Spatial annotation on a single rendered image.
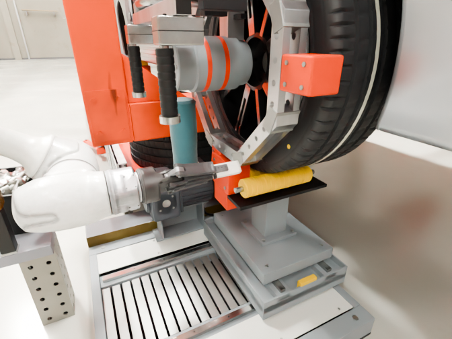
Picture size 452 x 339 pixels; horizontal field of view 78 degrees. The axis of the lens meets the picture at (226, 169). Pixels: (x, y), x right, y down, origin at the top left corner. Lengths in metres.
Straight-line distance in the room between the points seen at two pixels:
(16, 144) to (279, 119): 0.54
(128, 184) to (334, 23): 0.50
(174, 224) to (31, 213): 0.94
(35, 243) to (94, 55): 0.67
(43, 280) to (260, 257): 0.72
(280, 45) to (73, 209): 0.49
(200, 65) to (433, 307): 1.20
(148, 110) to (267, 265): 0.76
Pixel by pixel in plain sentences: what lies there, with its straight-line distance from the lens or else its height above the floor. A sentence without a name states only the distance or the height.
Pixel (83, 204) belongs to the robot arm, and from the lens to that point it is 0.56.
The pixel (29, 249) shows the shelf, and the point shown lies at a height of 0.45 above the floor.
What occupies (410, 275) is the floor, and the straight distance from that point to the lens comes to 1.50.
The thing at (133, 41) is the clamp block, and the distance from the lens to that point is 0.91.
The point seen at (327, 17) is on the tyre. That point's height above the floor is 0.95.
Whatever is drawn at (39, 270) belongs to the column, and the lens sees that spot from 1.13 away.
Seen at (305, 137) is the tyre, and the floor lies 0.70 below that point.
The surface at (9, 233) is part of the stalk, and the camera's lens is 0.83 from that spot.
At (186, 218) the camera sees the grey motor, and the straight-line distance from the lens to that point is 1.44.
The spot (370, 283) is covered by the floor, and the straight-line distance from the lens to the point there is 1.38.
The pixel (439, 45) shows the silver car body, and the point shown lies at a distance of 0.59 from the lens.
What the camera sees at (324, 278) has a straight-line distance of 1.10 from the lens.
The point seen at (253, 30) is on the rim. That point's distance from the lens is 0.90.
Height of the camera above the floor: 0.91
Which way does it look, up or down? 24 degrees down
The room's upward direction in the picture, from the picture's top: straight up
